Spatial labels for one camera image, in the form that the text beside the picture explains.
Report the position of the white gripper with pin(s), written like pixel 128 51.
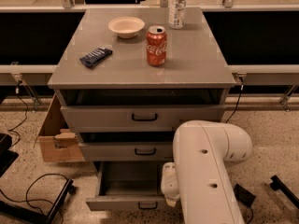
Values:
pixel 170 181

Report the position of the grey bottom drawer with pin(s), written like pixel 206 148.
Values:
pixel 128 186

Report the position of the grey drawer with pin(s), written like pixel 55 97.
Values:
pixel 128 186
pixel 136 118
pixel 127 151

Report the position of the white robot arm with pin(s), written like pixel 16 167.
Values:
pixel 197 177

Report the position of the grey top drawer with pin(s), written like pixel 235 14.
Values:
pixel 136 118

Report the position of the grey middle drawer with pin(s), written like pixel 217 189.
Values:
pixel 127 151

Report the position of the grey drawer cabinet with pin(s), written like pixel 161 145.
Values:
pixel 195 72

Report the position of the black power adapter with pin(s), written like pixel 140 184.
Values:
pixel 243 195

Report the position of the black stand leg right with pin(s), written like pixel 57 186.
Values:
pixel 277 184

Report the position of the brown cardboard box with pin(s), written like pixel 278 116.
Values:
pixel 57 143

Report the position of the dark blue snack packet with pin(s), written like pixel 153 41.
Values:
pixel 95 57

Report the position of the red coca-cola can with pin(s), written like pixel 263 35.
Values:
pixel 156 43

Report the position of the black equipment left edge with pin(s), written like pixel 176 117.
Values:
pixel 7 157

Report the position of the beige paper bowl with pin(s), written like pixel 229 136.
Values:
pixel 126 27

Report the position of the clear plastic water bottle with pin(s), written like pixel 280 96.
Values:
pixel 176 14

